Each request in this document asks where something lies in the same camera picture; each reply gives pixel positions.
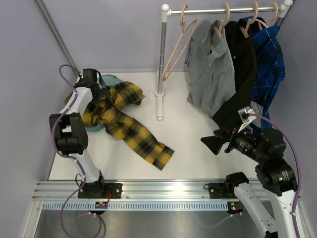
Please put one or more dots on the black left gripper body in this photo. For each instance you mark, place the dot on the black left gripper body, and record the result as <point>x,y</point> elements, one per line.
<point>102,93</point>

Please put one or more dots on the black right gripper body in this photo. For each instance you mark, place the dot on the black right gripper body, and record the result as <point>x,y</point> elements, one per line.
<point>245,144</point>

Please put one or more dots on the yellow plaid shirt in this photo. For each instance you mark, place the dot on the yellow plaid shirt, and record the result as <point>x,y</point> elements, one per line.
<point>108,112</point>

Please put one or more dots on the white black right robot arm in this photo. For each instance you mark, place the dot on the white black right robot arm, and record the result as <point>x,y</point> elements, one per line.
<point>277,178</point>

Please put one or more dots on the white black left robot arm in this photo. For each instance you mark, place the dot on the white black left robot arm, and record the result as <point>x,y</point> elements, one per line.
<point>69,135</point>

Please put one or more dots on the grey shirt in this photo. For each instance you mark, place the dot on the grey shirt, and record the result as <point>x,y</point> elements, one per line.
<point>210,68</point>

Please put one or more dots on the blue plaid shirt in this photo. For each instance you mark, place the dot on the blue plaid shirt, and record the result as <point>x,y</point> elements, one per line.
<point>270,67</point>

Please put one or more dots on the black shirt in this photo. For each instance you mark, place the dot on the black shirt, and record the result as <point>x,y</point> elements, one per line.
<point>245,66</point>

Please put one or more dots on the wooden hanger of grey shirt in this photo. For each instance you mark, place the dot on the wooden hanger of grey shirt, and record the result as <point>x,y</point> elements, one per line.
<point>223,23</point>

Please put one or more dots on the wooden hanger of black shirt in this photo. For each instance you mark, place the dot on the wooden hanger of black shirt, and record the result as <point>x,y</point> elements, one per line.
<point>244,30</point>

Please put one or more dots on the teal plastic tub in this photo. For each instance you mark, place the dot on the teal plastic tub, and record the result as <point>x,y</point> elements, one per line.
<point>109,80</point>

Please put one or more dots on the white metal clothes rack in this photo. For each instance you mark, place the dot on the white metal clothes rack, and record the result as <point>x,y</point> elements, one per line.
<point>280,12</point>

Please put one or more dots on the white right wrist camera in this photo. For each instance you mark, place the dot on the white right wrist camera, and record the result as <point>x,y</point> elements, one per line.
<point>246,115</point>

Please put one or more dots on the aluminium mounting rail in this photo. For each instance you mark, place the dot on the aluminium mounting rail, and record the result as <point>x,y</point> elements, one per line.
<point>132,190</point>

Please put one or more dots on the white slotted cable duct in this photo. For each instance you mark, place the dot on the white slotted cable duct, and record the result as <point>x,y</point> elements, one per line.
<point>147,206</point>

